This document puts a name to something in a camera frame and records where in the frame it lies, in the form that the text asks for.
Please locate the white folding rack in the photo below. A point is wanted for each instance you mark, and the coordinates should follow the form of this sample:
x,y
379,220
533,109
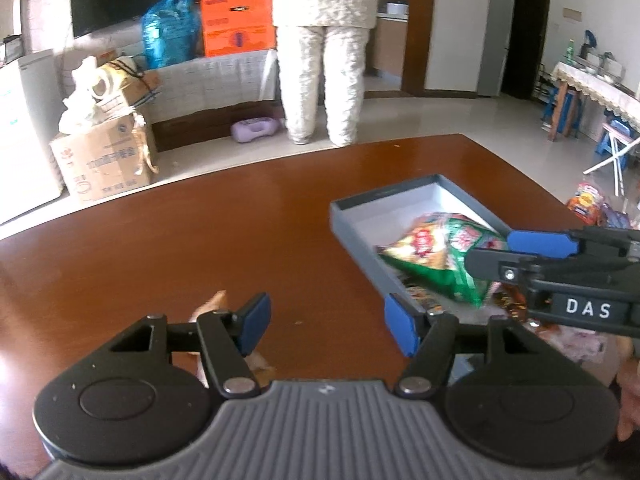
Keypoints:
x,y
617,157

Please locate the green chips bag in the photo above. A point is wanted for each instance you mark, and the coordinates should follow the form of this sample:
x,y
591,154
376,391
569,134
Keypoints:
x,y
440,255

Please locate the white pot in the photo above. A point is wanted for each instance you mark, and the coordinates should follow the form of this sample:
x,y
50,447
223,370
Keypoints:
x,y
397,8

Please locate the orange snack packet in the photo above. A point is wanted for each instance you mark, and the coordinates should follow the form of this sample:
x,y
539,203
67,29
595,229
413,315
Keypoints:
x,y
510,305

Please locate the person's right hand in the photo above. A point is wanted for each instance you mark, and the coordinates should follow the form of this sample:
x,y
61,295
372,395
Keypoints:
x,y
631,400

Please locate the white plastic bags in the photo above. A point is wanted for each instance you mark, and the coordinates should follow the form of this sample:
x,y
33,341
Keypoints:
x,y
80,105

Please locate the pink lollipop packet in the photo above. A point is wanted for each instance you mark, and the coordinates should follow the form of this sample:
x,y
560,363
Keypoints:
x,y
575,345

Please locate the tape roll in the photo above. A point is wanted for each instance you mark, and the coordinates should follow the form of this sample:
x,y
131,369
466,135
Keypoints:
x,y
105,85

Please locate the purple plastic item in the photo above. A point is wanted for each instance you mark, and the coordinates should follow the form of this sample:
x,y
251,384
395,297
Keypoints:
x,y
252,130

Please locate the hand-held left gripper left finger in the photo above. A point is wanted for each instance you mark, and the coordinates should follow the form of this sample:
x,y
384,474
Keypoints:
x,y
255,322

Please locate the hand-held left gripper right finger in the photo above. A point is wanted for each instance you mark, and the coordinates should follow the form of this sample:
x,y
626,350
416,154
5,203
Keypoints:
x,y
402,327

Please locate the large cardboard box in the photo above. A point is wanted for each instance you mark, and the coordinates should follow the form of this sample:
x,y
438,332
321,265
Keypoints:
x,y
100,160

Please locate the blue plastic stool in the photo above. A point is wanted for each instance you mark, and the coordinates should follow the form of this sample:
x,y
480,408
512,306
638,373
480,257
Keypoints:
x,y
570,110
612,137

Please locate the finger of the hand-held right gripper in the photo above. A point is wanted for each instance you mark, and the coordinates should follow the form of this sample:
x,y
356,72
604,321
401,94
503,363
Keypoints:
x,y
540,244
495,265

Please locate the white freezer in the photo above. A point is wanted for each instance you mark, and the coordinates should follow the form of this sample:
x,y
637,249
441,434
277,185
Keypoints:
x,y
25,135

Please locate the green bottle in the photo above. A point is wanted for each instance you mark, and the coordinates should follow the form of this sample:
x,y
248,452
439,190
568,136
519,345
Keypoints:
x,y
571,51

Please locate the cabinet with white cloth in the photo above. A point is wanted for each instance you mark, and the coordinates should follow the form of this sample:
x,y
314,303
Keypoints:
x,y
210,85

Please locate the orange cardboard box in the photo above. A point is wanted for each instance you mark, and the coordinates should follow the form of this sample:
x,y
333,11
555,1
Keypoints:
x,y
237,25

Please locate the purple snack bag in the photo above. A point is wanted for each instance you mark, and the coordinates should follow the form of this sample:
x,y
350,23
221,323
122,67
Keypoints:
x,y
617,217

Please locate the wooden kitchen cabinet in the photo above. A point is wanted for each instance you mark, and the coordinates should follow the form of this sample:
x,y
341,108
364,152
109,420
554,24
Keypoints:
x,y
387,47

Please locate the dark printed snack packet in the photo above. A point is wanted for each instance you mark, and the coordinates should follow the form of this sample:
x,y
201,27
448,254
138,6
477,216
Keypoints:
x,y
425,300

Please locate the blue plastic bag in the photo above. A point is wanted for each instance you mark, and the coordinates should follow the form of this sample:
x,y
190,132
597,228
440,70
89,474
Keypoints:
x,y
167,35

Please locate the orange snack bag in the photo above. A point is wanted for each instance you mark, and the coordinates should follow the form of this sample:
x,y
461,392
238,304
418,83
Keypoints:
x,y
585,202

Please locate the side table with lace cloth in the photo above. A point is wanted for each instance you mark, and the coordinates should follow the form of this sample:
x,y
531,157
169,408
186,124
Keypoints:
x,y
600,87

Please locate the grey box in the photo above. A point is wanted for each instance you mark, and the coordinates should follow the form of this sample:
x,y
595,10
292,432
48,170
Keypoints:
x,y
360,220

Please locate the small tied cardboard box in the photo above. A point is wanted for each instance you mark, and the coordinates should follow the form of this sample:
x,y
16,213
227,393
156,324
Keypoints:
x,y
132,87

